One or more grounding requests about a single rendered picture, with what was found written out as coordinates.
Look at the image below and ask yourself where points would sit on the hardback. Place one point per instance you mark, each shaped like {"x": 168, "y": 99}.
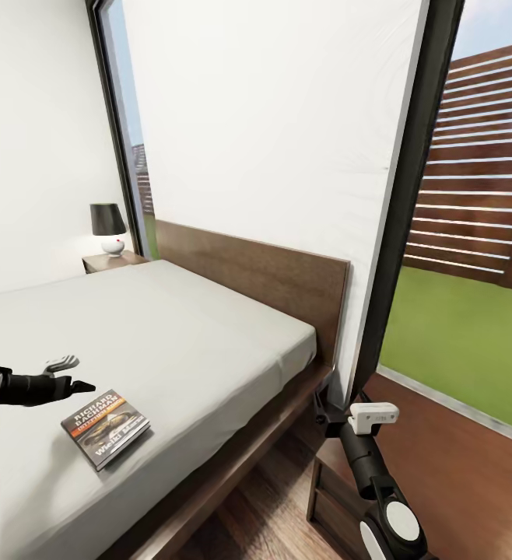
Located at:
{"x": 104, "y": 428}

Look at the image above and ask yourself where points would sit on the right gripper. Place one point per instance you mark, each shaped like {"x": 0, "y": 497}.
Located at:
{"x": 338, "y": 426}

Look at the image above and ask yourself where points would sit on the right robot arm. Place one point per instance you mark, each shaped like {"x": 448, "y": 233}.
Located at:
{"x": 390, "y": 529}

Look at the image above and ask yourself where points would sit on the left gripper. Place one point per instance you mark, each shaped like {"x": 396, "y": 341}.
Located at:
{"x": 43, "y": 390}

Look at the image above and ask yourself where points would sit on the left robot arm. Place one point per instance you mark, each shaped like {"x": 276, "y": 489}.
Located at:
{"x": 43, "y": 386}

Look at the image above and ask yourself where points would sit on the bed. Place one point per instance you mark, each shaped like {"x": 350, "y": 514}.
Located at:
{"x": 220, "y": 344}

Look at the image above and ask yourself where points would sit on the nightstand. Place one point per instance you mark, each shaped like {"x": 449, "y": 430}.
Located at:
{"x": 455, "y": 473}
{"x": 104, "y": 262}

